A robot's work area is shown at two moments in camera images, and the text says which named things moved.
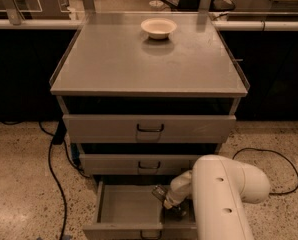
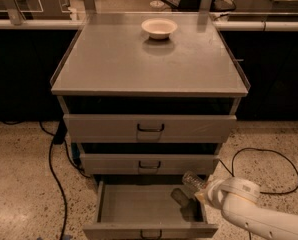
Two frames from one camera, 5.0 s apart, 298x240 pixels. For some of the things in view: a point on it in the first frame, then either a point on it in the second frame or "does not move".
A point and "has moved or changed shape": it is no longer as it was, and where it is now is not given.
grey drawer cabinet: [146, 94] does not move
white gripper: [174, 194] to [213, 193]
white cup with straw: [156, 4] does not move
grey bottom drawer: [131, 211] does not move
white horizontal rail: [254, 25] does not move
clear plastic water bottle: [178, 210] has moved or changed shape
